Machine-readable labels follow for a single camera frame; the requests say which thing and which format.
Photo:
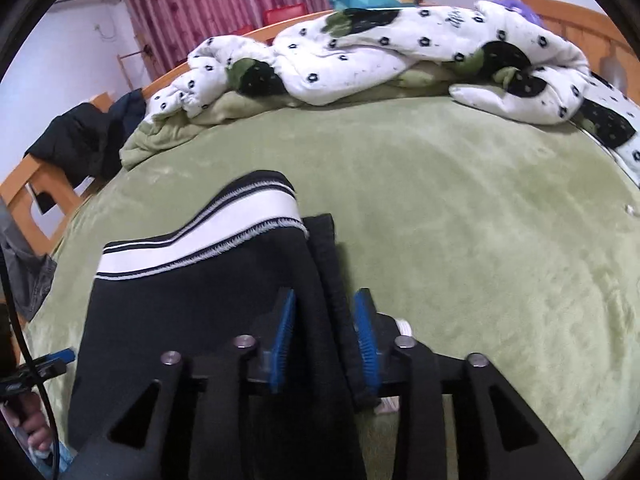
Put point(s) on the navy blue garment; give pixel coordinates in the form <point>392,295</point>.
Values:
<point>125,115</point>

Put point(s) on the wooden bed frame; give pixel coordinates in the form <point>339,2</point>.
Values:
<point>608,51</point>

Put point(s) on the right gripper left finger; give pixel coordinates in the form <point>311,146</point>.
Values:
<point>188,417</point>

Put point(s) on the grey jeans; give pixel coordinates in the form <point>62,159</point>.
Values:
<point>30,275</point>

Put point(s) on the red chair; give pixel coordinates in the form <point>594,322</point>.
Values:
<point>284,13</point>

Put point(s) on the black jacket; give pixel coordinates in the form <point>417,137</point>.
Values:
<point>84,142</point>

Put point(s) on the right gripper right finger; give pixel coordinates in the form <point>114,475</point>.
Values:
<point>498,436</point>

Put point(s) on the purple plush item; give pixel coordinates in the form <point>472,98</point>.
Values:
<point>523,9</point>

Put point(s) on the white floral quilt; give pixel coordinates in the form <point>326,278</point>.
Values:
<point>498,61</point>

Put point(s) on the white floral pillow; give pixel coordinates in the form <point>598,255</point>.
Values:
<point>613,121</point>

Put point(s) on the person left hand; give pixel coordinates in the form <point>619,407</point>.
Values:
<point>32,420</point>

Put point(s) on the wooden coat rack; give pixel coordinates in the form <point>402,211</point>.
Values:
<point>143,59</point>

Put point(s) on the green fleece bed blanket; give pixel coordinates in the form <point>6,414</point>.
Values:
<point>485,235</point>

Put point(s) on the teal patterned pillow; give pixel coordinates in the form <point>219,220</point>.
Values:
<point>370,4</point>

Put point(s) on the black pants with white stripe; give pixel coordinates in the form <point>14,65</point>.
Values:
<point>194,289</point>

